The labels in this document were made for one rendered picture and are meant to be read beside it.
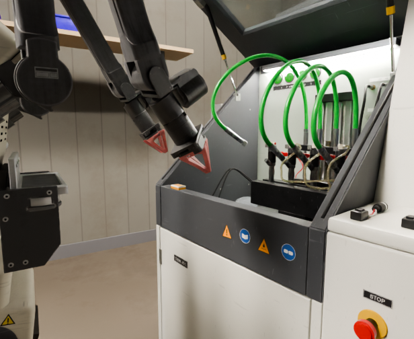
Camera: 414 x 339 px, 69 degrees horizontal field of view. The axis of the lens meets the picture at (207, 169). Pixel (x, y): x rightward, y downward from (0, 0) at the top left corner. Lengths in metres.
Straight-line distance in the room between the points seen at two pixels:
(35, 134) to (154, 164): 1.10
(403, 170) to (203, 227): 0.56
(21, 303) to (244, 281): 0.52
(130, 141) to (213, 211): 2.23
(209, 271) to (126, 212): 2.23
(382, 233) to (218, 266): 0.49
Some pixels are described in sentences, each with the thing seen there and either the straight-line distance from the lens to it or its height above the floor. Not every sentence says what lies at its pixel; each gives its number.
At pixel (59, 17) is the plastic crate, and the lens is 2.57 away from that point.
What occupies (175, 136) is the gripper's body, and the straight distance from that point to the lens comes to 0.65.
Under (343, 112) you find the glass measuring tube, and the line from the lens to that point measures 1.22.
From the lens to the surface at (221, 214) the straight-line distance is 0.87.
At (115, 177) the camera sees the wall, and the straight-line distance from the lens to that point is 3.04.
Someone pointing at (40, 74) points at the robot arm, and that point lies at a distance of 0.53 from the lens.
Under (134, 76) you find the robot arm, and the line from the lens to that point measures 0.63.
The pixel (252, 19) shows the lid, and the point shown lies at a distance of 1.34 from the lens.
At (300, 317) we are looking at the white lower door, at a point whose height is 0.74.
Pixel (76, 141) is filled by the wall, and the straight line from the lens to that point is 2.95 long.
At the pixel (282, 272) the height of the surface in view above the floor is 0.82.
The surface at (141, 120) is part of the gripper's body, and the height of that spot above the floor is 1.19.
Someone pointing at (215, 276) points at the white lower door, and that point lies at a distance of 0.96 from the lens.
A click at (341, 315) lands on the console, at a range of 0.72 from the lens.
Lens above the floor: 1.15
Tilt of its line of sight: 7 degrees down
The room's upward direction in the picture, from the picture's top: straight up
